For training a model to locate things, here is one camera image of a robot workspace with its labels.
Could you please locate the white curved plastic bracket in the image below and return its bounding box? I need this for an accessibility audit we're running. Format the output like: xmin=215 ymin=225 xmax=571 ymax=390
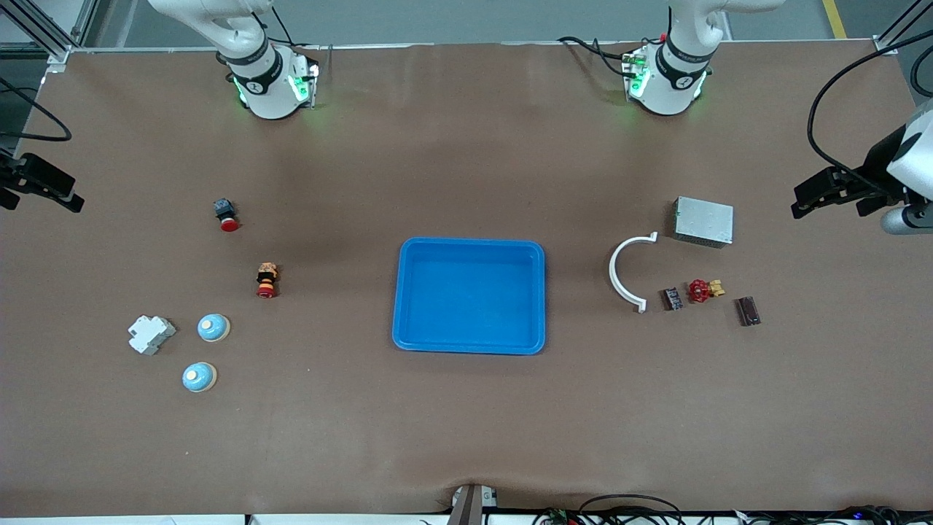
xmin=609 ymin=231 xmax=660 ymax=314

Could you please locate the grey metal power supply box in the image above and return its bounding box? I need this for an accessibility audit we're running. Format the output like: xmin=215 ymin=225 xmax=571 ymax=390
xmin=672 ymin=195 xmax=735 ymax=249

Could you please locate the white circuit breaker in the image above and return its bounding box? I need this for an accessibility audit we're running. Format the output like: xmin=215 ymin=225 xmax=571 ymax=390
xmin=128 ymin=315 xmax=177 ymax=356

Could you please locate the aluminium frame profile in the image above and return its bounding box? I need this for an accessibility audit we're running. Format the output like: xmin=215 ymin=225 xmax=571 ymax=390
xmin=0 ymin=0 xmax=99 ymax=74
xmin=873 ymin=0 xmax=933 ymax=55

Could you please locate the black base cable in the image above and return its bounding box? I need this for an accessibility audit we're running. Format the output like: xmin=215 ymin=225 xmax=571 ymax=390
xmin=558 ymin=35 xmax=636 ymax=79

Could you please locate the grey metal table clamp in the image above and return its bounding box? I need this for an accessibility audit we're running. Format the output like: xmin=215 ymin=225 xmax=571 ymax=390
xmin=448 ymin=483 xmax=500 ymax=525

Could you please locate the blue bell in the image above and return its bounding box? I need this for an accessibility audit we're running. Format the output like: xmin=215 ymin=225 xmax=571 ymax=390
xmin=181 ymin=362 xmax=217 ymax=394
xmin=197 ymin=314 xmax=232 ymax=343

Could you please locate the blue plastic tray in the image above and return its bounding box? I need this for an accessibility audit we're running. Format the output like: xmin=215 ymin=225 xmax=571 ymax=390
xmin=392 ymin=237 xmax=547 ymax=356

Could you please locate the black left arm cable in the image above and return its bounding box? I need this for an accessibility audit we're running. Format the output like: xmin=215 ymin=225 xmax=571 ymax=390
xmin=806 ymin=29 xmax=933 ymax=192

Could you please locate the black cable bundle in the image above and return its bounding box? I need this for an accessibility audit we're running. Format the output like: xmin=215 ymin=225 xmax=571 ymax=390
xmin=532 ymin=494 xmax=933 ymax=525

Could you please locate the brown table cover mat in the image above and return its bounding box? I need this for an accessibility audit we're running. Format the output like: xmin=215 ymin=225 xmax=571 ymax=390
xmin=0 ymin=40 xmax=933 ymax=518

